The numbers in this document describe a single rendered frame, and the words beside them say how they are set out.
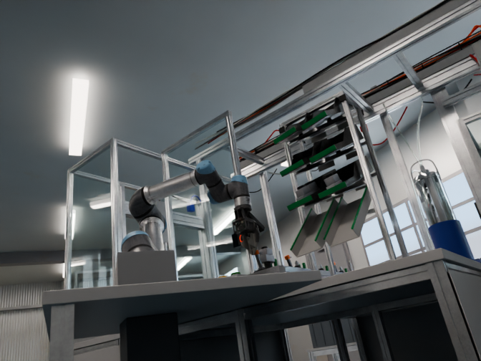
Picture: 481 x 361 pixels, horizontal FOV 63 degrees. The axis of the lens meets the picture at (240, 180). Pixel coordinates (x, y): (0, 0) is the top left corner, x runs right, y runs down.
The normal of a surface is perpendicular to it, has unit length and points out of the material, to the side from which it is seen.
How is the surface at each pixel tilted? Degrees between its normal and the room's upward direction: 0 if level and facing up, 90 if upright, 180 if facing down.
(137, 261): 90
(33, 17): 180
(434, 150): 90
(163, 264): 90
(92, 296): 90
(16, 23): 180
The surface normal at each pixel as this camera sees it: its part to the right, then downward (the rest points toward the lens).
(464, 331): -0.63, -0.22
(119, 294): 0.38, -0.43
